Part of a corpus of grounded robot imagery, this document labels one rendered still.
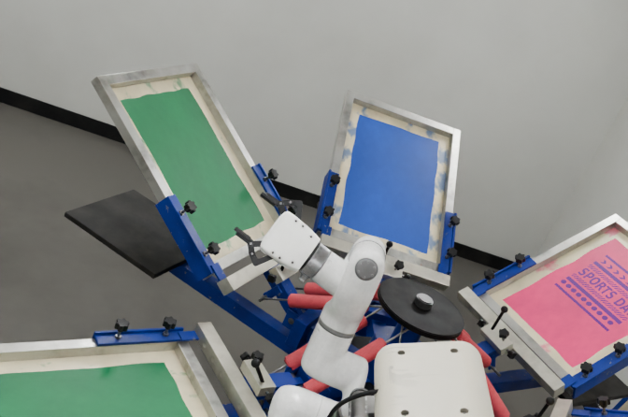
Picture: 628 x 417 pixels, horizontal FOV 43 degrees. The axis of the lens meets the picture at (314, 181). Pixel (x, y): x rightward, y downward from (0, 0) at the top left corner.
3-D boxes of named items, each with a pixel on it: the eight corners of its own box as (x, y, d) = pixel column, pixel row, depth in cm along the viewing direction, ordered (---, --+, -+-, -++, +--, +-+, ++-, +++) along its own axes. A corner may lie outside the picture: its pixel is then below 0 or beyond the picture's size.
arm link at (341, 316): (355, 327, 174) (393, 243, 169) (351, 352, 162) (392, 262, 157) (320, 311, 174) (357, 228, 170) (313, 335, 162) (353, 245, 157)
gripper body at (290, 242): (296, 279, 170) (255, 248, 170) (324, 240, 172) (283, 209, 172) (301, 279, 163) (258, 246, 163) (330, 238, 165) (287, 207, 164)
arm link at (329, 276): (392, 259, 162) (392, 246, 171) (351, 228, 161) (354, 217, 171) (349, 313, 165) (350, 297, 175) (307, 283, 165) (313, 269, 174)
